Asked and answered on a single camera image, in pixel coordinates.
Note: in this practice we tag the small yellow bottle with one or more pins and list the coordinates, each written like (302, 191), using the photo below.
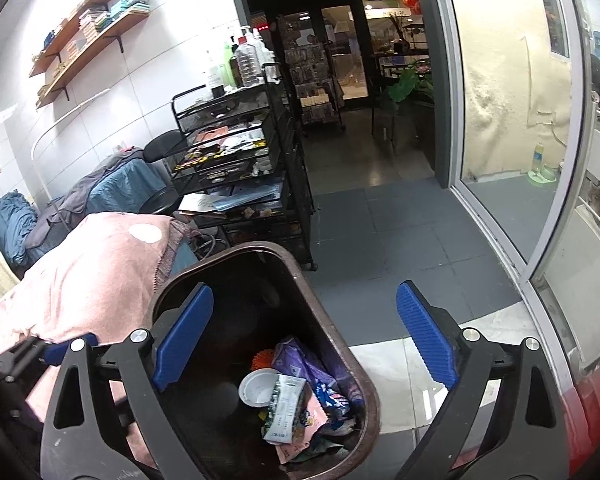
(538, 157)

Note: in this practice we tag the blue and grey clothes pile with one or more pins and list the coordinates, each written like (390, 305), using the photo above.
(65, 205)

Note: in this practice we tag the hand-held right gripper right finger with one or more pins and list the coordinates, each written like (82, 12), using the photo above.
(425, 330)

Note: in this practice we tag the blue quilt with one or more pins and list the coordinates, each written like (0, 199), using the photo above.
(7, 225)

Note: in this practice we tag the green plant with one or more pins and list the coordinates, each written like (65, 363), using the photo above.
(410, 82)

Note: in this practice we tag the black office chair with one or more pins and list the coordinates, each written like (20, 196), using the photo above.
(162, 147)

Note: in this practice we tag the white pump bottle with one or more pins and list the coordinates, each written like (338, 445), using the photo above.
(214, 77)

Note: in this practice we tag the display rack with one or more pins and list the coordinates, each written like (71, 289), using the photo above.
(310, 75)

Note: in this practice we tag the orange spiky ball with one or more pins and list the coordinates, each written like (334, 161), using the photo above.
(261, 360)

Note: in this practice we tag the white paper sheet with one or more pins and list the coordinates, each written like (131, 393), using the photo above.
(196, 204)

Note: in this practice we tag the blue printed packet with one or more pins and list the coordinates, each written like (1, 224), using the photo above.
(330, 397)

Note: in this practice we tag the stack of books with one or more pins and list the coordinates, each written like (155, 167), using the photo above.
(94, 20)

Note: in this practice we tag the green white wrapper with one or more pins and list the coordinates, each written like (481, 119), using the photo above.
(285, 405)

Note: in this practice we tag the purple packet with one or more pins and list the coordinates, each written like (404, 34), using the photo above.
(300, 360)

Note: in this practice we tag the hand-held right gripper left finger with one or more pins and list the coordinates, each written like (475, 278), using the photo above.
(185, 335)

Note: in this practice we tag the green bottle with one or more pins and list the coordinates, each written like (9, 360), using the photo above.
(229, 60)

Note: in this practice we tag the brown trash bin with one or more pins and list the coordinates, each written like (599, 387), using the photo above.
(240, 300)

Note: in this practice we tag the glass door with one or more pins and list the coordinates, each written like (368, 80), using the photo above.
(510, 110)

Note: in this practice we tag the black mesh cart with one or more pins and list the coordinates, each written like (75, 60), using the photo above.
(295, 185)

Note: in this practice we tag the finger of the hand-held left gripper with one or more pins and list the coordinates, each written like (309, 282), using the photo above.
(55, 352)

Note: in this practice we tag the white curved lamp pole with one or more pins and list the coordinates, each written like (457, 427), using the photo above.
(45, 130)

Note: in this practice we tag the stack of teal boxes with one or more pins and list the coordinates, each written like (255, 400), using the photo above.
(130, 6)

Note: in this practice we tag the clear plastic bottle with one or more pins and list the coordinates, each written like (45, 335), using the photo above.
(250, 60)

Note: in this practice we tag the denim blue cloth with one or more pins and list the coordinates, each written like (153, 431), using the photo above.
(125, 185)

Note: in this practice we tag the pink wrapper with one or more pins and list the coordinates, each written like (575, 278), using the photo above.
(314, 419)

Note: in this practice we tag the pink dotted blanket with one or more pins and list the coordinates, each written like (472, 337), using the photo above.
(80, 285)

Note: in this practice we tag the blue folder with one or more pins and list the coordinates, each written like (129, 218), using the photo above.
(250, 197)

